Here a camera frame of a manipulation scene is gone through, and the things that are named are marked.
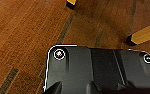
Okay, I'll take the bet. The dark robot base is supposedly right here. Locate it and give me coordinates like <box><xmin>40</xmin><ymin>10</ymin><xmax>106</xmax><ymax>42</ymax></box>
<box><xmin>42</xmin><ymin>44</ymin><xmax>150</xmax><ymax>94</ymax></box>

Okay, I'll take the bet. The yellow wooden gaming table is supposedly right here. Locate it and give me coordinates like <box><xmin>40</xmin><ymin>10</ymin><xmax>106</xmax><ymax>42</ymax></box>
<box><xmin>64</xmin><ymin>0</ymin><xmax>150</xmax><ymax>47</ymax></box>

